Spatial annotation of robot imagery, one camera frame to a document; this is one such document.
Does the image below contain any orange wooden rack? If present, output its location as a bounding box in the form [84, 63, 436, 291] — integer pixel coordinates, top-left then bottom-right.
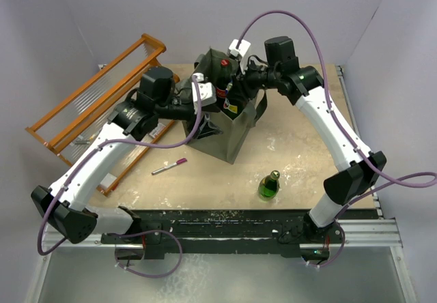
[25, 33, 180, 197]

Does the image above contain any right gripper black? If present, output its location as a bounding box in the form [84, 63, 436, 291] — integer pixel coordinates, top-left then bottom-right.
[227, 57, 281, 102]

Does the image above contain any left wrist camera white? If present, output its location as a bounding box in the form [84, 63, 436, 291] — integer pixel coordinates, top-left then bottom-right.
[191, 72, 216, 114]

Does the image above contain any aluminium frame rail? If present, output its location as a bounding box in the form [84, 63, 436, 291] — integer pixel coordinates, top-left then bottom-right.
[23, 217, 418, 303]

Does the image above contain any small red white box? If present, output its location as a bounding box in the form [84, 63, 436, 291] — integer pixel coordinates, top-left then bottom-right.
[148, 123, 166, 139]

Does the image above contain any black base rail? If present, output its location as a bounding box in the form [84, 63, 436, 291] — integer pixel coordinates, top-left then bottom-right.
[98, 208, 380, 260]

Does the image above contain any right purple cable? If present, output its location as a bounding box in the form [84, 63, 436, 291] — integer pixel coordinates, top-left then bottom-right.
[237, 10, 437, 268]

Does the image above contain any green glass bottle front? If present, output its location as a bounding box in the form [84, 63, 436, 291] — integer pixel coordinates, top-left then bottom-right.
[257, 170, 280, 200]

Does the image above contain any green canvas bag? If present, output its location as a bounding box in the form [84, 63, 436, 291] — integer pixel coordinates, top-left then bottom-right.
[188, 48, 268, 164]

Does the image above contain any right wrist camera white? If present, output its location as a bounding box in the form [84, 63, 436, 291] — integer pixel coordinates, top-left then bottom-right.
[227, 39, 251, 74]

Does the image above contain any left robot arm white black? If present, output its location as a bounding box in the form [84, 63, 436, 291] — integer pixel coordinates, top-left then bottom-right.
[31, 66, 216, 244]

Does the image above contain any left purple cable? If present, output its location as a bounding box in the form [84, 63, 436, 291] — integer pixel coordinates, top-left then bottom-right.
[36, 74, 203, 278]

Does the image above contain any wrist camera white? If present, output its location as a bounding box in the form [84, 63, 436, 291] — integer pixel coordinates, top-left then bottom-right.
[227, 39, 251, 74]
[191, 72, 216, 114]

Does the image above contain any purple cable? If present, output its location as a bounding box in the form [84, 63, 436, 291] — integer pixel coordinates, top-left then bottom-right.
[237, 10, 437, 268]
[36, 74, 203, 278]

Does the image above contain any pink white marker pen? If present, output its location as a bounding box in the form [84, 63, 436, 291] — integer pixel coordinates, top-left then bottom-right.
[151, 158, 187, 175]

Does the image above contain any cola glass bottle red cap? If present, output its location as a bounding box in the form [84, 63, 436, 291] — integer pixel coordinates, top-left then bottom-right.
[215, 59, 233, 99]

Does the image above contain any green glass bottle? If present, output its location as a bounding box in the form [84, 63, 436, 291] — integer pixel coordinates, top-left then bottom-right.
[257, 170, 280, 200]
[222, 80, 244, 119]

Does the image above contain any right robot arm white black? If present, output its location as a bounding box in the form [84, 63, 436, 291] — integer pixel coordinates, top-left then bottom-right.
[228, 36, 386, 242]

